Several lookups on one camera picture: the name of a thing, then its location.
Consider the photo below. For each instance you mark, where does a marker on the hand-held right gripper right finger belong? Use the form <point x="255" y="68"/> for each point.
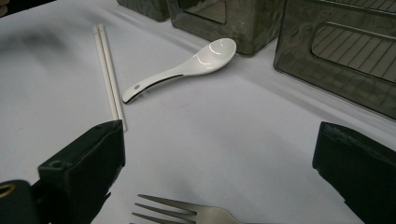
<point x="361" y="168"/>

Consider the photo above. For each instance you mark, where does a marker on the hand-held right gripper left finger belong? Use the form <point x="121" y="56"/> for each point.
<point x="84" y="168"/>

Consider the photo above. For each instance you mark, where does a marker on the white chopstick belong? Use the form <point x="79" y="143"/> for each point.
<point x="111" y="71"/>
<point x="104" y="71"/>

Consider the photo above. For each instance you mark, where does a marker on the metal fork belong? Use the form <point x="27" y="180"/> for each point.
<point x="205" y="214"/>

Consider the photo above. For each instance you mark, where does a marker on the dark translucent plastic bin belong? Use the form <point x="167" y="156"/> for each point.
<point x="249" y="28"/>
<point x="295" y="46"/>
<point x="146" y="7"/>

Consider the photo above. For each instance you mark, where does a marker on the white ceramic spoon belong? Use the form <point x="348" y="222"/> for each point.
<point x="205" y="59"/>

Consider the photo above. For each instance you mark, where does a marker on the white table cover sheet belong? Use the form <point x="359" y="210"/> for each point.
<point x="218" y="140"/>

